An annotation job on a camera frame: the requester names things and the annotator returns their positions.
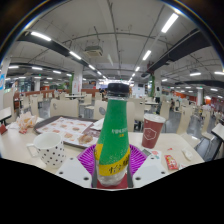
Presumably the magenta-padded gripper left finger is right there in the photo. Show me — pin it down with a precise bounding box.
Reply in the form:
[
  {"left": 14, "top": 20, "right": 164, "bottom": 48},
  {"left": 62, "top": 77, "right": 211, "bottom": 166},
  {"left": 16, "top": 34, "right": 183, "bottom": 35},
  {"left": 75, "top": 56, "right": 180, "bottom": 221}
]
[{"left": 54, "top": 143, "right": 101, "bottom": 189}]

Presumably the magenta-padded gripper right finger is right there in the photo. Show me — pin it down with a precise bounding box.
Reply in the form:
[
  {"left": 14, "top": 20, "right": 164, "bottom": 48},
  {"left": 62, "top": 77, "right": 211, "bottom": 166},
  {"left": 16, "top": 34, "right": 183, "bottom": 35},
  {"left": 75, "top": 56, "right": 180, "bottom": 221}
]
[{"left": 127, "top": 143, "right": 170, "bottom": 189}]

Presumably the green-labelled clear drink bottle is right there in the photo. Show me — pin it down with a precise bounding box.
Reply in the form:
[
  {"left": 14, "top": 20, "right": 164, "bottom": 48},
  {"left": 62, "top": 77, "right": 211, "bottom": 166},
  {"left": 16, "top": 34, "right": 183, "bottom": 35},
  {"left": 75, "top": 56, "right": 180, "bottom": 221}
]
[{"left": 94, "top": 82, "right": 132, "bottom": 188}]

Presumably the colourful printed leaflet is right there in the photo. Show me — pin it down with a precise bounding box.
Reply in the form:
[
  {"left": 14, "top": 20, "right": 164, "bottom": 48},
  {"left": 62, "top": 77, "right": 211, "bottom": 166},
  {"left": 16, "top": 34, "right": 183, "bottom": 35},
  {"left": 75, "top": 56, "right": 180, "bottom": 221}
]
[{"left": 141, "top": 148, "right": 162, "bottom": 162}]

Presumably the brown bun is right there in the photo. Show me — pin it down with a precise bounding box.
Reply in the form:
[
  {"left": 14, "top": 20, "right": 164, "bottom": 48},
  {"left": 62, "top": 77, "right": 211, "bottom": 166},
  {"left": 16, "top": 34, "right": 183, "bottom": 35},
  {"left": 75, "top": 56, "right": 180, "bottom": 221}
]
[{"left": 77, "top": 133, "right": 94, "bottom": 145}]

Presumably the red paper cup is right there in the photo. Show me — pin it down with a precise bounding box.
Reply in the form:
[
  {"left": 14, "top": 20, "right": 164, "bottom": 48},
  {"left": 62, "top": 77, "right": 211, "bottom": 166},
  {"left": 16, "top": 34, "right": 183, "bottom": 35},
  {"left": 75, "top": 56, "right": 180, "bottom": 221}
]
[{"left": 141, "top": 113, "right": 167, "bottom": 150}]

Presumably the flat round red coaster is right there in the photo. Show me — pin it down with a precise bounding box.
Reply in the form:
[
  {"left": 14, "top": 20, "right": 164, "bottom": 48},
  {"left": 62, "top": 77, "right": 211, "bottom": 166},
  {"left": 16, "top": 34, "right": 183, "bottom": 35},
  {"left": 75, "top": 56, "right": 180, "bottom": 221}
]
[{"left": 95, "top": 173, "right": 134, "bottom": 190}]

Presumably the red sauce sachet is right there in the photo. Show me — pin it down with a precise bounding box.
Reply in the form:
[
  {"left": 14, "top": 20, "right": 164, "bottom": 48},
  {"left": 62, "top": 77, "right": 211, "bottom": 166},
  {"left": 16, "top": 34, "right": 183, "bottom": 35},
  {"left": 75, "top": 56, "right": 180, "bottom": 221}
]
[{"left": 163, "top": 154, "right": 180, "bottom": 171}]

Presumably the white paper napkin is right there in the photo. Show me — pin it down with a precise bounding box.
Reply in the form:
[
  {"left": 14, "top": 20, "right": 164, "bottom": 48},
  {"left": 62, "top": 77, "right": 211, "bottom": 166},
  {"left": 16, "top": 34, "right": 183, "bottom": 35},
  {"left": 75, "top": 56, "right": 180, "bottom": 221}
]
[{"left": 89, "top": 117, "right": 106, "bottom": 132}]

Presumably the white polka-dot mug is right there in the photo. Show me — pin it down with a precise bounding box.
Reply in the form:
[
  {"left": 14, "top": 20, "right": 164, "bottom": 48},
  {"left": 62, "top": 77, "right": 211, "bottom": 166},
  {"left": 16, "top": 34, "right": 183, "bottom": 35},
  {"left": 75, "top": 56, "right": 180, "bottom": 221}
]
[{"left": 25, "top": 131, "right": 67, "bottom": 168}]

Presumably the brown food tray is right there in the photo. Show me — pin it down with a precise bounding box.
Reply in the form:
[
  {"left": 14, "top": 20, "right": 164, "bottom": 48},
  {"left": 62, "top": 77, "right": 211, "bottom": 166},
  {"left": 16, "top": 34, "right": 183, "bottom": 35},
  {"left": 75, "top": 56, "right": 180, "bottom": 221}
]
[{"left": 33, "top": 115, "right": 106, "bottom": 149}]

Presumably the small white wrapper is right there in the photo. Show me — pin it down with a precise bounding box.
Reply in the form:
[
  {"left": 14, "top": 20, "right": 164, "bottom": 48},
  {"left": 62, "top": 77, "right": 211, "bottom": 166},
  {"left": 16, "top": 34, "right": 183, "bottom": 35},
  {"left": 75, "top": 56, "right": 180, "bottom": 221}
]
[{"left": 181, "top": 148, "right": 194, "bottom": 161}]

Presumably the group of beige chairs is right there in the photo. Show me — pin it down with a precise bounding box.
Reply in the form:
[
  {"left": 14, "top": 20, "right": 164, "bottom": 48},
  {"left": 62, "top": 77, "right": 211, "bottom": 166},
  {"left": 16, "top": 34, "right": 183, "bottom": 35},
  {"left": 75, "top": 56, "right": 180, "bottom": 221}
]
[{"left": 13, "top": 92, "right": 224, "bottom": 161}]

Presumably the clear snack bag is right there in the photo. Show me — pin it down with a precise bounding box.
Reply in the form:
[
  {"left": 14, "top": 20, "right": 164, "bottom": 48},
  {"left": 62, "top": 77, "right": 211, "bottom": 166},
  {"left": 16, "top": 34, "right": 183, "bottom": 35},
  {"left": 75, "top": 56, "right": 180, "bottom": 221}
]
[{"left": 14, "top": 111, "right": 38, "bottom": 134}]

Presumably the ceiling air conditioner unit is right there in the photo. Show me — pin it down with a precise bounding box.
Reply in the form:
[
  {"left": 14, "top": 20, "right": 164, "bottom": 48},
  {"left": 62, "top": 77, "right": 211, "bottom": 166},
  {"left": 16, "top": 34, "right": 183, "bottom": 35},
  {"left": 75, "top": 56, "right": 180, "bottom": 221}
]
[{"left": 83, "top": 45, "right": 104, "bottom": 58}]

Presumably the group of ceiling lights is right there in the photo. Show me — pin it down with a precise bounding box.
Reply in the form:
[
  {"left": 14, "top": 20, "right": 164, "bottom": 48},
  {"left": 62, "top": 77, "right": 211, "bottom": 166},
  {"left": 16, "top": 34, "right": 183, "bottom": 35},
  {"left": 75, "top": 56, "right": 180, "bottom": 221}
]
[{"left": 6, "top": 12, "right": 224, "bottom": 91}]

